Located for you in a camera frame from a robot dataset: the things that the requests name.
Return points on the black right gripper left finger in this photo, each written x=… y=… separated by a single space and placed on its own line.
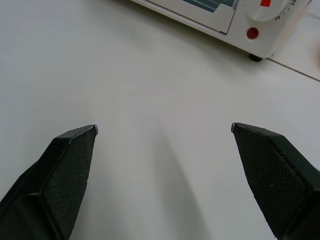
x=52 y=190

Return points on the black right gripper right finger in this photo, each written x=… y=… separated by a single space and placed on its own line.
x=275 y=180

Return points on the glass oven door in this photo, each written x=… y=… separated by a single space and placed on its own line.
x=200 y=12

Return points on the dark red indicator light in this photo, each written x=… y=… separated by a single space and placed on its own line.
x=252 y=33

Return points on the white timer dial knob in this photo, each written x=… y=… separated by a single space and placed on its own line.
x=268 y=8

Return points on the white toaster oven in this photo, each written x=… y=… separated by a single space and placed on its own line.
x=265 y=37

